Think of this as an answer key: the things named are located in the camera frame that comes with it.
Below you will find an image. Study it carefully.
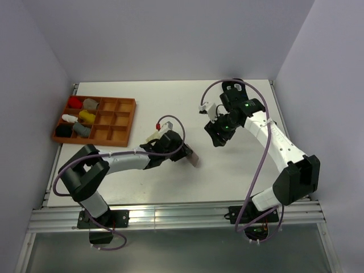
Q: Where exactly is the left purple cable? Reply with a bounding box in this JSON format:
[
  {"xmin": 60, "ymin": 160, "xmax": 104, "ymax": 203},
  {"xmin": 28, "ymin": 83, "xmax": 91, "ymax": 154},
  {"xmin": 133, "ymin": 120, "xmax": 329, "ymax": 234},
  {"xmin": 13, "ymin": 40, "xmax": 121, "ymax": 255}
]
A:
[{"xmin": 52, "ymin": 114, "xmax": 185, "ymax": 251}]

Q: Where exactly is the black patterned sock front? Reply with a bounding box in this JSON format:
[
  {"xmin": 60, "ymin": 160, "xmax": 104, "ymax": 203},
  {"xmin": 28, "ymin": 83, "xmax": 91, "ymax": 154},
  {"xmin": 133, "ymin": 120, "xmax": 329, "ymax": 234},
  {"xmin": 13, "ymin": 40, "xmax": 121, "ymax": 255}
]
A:
[{"xmin": 233, "ymin": 82, "xmax": 246, "ymax": 95}]

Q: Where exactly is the orange compartment tray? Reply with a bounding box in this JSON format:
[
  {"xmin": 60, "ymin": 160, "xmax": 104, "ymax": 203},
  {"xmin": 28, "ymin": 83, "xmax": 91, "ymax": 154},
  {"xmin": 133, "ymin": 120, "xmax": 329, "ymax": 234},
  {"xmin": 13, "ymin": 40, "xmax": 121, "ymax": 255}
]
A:
[{"xmin": 52, "ymin": 95, "xmax": 137, "ymax": 147}]

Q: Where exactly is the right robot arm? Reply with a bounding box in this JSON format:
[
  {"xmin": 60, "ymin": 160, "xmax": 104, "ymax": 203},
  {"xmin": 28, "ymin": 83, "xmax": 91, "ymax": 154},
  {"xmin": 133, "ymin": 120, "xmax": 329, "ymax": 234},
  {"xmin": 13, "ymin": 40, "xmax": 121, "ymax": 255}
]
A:
[{"xmin": 199, "ymin": 87, "xmax": 320, "ymax": 222}]

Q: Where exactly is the black patterned sock back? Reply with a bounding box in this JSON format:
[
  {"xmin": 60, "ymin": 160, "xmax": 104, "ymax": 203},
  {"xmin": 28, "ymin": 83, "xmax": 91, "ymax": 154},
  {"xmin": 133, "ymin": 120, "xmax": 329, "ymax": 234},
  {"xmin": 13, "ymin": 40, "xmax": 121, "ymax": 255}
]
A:
[{"xmin": 221, "ymin": 81, "xmax": 235, "ymax": 93}]

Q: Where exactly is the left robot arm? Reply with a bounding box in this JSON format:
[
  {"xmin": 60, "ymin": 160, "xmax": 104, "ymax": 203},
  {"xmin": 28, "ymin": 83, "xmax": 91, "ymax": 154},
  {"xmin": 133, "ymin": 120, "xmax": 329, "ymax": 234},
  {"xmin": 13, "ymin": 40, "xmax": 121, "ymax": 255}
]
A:
[{"xmin": 59, "ymin": 130, "xmax": 193, "ymax": 227}]

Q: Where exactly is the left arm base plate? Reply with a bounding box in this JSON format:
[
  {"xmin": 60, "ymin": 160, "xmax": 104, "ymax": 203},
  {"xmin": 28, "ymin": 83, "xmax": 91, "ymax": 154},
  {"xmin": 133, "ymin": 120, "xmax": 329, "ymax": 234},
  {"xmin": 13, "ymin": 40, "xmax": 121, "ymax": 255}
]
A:
[{"xmin": 77, "ymin": 210, "xmax": 129, "ymax": 229}]

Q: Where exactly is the red rolled sock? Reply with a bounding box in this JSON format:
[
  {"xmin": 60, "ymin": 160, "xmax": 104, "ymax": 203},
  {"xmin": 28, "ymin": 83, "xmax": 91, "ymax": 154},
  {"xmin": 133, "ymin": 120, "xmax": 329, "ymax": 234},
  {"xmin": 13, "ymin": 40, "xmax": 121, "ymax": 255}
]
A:
[{"xmin": 68, "ymin": 97, "xmax": 83, "ymax": 109}]

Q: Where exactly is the yellow rolled sock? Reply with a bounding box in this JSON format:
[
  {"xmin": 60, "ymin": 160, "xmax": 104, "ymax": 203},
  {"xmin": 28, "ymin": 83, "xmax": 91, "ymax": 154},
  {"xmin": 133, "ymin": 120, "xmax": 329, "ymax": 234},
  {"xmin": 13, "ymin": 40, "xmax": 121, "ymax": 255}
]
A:
[{"xmin": 78, "ymin": 110, "xmax": 96, "ymax": 123}]

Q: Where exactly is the aluminium front rail frame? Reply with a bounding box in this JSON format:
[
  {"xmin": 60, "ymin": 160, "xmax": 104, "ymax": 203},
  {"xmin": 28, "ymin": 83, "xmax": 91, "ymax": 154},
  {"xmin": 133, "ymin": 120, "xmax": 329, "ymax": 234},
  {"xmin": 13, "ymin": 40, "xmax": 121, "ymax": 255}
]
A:
[{"xmin": 27, "ymin": 198, "xmax": 326, "ymax": 233}]

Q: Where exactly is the taupe rolled sock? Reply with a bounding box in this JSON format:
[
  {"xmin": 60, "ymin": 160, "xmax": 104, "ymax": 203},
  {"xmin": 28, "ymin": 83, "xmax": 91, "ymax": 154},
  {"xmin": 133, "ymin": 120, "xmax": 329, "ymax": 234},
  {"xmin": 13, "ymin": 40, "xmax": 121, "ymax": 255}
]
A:
[{"xmin": 82, "ymin": 98, "xmax": 99, "ymax": 110}]

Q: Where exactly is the black patterned sock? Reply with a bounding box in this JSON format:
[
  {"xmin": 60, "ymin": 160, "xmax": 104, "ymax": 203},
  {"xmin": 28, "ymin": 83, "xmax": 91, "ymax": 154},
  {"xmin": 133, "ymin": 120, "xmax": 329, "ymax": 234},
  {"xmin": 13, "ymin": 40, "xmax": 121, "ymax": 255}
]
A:
[
  {"xmin": 233, "ymin": 82, "xmax": 246, "ymax": 95},
  {"xmin": 221, "ymin": 81, "xmax": 235, "ymax": 93}
]

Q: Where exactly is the black rolled sock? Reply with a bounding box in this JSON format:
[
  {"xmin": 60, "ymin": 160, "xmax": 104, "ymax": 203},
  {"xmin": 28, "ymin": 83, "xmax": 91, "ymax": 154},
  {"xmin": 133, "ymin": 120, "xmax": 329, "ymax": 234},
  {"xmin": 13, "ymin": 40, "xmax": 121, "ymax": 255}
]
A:
[{"xmin": 55, "ymin": 124, "xmax": 73, "ymax": 138}]

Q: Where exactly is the white rolled sock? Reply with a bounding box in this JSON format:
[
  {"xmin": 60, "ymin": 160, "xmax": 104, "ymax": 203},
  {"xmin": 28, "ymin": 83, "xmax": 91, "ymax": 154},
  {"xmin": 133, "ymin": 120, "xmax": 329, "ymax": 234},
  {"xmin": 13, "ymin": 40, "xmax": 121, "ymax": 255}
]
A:
[{"xmin": 61, "ymin": 114, "xmax": 78, "ymax": 123}]

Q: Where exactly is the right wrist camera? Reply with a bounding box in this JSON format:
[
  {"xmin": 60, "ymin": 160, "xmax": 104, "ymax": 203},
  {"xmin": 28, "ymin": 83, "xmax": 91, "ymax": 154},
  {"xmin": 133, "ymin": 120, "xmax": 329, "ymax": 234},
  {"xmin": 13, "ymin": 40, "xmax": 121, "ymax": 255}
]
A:
[{"xmin": 198, "ymin": 102, "xmax": 219, "ymax": 123}]

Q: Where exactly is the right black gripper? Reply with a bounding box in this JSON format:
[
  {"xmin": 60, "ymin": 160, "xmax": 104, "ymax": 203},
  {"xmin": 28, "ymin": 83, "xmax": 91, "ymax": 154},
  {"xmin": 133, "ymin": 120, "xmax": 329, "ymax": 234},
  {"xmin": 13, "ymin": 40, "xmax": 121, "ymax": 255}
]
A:
[{"xmin": 204, "ymin": 111, "xmax": 241, "ymax": 147}]

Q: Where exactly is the cream ankle sock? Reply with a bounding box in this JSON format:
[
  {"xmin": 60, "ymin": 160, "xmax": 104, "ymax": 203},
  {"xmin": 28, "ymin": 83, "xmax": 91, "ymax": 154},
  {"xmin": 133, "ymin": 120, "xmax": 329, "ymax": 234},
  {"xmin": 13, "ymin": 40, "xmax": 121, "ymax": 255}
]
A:
[{"xmin": 146, "ymin": 131, "xmax": 160, "ymax": 143}]

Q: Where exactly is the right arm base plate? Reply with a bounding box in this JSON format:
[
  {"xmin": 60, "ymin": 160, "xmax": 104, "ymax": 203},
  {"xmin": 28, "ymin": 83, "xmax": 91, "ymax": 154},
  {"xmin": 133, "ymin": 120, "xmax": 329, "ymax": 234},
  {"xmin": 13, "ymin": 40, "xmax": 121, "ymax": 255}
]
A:
[{"xmin": 224, "ymin": 204, "xmax": 279, "ymax": 224}]

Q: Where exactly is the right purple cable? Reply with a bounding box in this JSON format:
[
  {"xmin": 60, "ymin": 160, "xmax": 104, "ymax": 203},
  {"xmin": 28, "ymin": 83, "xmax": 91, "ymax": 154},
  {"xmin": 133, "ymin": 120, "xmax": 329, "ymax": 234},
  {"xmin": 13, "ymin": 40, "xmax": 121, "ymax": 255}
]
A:
[{"xmin": 200, "ymin": 79, "xmax": 285, "ymax": 243}]

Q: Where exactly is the purple cable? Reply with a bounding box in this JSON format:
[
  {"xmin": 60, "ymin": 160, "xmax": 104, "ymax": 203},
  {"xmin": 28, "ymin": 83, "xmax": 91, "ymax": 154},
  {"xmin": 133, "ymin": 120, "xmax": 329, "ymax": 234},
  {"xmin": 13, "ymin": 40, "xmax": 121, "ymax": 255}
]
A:
[
  {"xmin": 52, "ymin": 114, "xmax": 185, "ymax": 251},
  {"xmin": 200, "ymin": 79, "xmax": 285, "ymax": 243}
]

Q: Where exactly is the mauve sock with red stripe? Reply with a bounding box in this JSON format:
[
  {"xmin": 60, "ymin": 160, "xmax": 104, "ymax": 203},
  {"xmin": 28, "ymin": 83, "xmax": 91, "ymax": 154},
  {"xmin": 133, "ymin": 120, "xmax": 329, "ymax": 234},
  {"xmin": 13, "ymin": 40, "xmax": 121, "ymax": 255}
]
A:
[{"xmin": 186, "ymin": 144, "xmax": 199, "ymax": 168}]

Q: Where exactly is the grey rolled sock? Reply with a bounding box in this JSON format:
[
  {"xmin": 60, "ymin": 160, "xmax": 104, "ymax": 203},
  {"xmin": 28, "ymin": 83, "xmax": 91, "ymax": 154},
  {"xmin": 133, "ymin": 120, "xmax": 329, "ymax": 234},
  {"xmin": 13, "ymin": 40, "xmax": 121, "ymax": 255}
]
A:
[{"xmin": 72, "ymin": 122, "xmax": 91, "ymax": 138}]

